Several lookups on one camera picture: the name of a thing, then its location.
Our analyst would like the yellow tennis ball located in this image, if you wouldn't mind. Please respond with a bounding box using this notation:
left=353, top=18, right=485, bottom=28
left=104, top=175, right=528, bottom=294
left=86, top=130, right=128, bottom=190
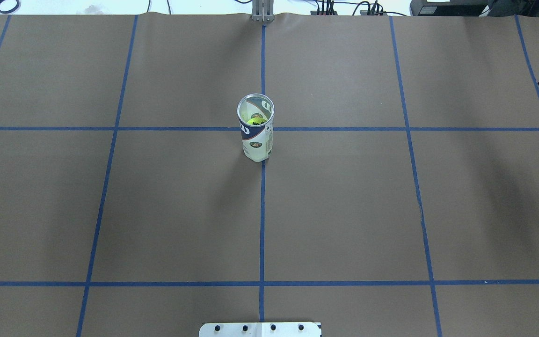
left=246, top=117, right=267, bottom=127

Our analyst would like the blue tape roll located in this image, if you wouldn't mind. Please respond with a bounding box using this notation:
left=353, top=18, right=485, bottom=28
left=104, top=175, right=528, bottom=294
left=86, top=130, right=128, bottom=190
left=0, top=0, right=22, bottom=15

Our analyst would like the white blue tennis ball can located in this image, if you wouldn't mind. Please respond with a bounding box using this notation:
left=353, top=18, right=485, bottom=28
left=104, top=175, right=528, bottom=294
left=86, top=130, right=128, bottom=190
left=237, top=93, right=275, bottom=162

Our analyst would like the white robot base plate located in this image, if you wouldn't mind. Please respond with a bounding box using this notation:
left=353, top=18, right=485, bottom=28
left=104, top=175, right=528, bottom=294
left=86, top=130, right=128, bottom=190
left=198, top=322, right=322, bottom=337

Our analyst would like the black box with label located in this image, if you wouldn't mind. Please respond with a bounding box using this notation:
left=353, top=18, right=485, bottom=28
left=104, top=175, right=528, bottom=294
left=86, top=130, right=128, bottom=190
left=410, top=0, right=488, bottom=17

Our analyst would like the aluminium frame post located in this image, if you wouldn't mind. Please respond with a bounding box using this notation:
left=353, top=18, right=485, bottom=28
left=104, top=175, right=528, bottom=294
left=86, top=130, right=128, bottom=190
left=252, top=0, right=275, bottom=24

